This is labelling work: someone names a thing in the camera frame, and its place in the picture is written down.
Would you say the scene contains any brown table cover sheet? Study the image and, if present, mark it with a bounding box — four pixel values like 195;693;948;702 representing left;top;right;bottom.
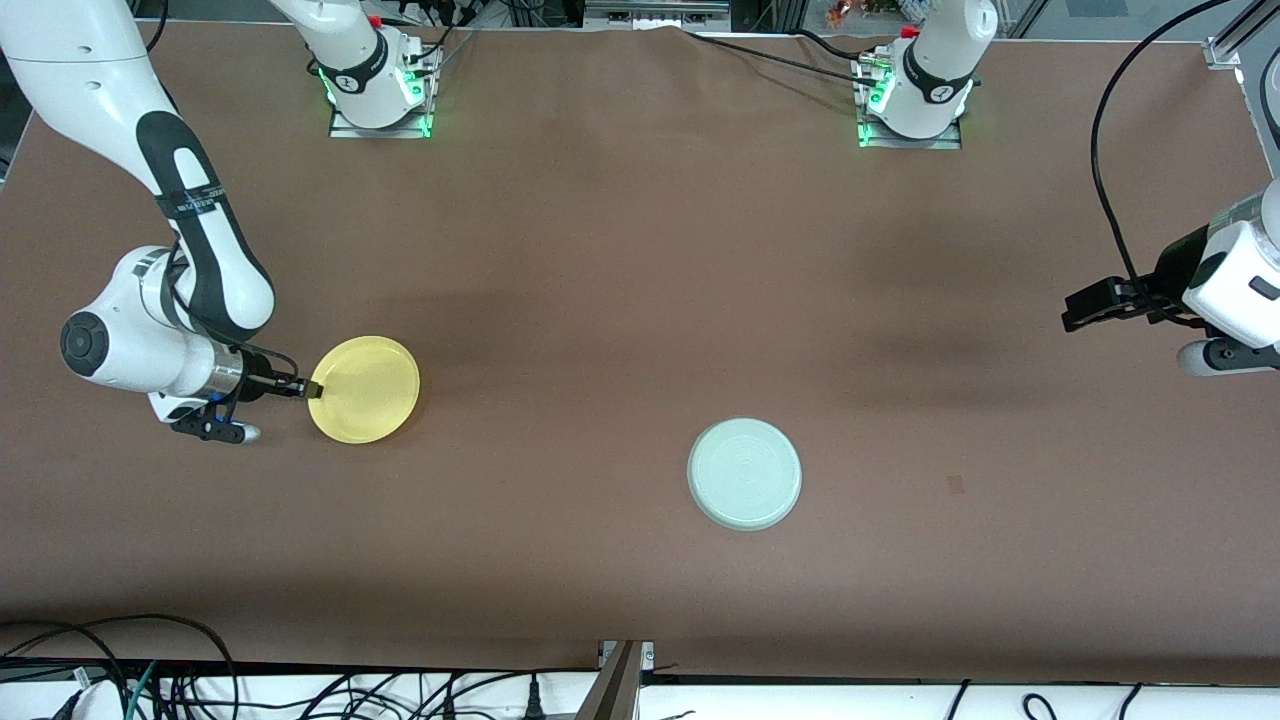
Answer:
0;20;1280;686

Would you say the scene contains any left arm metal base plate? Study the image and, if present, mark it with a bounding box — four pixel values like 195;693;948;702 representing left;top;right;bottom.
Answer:
852;55;966;151

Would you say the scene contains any pale green round plate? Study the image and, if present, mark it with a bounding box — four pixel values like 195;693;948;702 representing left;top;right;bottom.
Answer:
687;417;804;532

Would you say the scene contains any black cable bundle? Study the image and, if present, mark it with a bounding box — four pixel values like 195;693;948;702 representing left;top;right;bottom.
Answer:
398;0;483;79

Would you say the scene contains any aluminium extrusion bar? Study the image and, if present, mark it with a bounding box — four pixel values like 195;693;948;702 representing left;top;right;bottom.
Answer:
583;0;733;31

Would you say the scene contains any short black base cable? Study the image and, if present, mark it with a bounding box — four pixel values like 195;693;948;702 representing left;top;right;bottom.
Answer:
795;28;876;63

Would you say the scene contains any yellow round plate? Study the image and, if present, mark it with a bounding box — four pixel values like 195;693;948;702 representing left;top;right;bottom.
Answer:
307;335;422;445

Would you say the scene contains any aluminium frame bracket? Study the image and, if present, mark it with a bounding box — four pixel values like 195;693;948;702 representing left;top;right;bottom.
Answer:
1205;0;1280;71

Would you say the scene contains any aluminium frame post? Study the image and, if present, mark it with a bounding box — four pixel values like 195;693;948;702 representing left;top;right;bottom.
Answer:
575;640;656;720

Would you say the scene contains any long black base cable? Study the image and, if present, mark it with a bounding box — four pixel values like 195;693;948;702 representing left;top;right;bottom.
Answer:
685;30;883;91

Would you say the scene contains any white lower shelf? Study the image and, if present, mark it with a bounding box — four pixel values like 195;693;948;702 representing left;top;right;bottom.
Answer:
0;668;1280;720

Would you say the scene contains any orange background object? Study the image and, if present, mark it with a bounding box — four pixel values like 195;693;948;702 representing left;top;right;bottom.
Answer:
828;0;901;26

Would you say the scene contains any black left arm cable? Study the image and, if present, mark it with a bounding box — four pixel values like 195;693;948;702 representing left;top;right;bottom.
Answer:
1090;0;1236;301

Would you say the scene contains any green cable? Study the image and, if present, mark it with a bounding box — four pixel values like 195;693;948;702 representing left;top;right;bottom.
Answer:
125;660;159;720

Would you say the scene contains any black looped cable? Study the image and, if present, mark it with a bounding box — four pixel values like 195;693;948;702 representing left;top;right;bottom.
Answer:
0;613;239;720

